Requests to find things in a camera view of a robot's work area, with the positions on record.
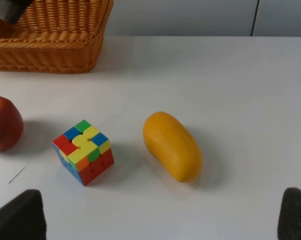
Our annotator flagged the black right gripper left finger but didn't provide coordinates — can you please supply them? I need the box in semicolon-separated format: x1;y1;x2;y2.
0;189;47;240

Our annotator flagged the grey whiteboard eraser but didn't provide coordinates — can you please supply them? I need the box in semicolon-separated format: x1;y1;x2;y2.
0;0;34;25

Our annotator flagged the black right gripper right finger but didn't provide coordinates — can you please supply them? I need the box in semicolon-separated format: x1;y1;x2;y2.
277;187;301;240

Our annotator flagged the colourful puzzle cube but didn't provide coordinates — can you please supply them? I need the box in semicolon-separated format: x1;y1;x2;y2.
52;119;115;186

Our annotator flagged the red apple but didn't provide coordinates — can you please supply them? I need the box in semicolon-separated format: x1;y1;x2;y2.
0;96;24;152

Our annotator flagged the orange wicker basket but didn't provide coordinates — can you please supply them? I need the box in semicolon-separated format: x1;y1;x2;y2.
0;0;114;74

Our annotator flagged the yellow mango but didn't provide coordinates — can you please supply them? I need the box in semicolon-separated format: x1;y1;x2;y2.
142;111;203;183

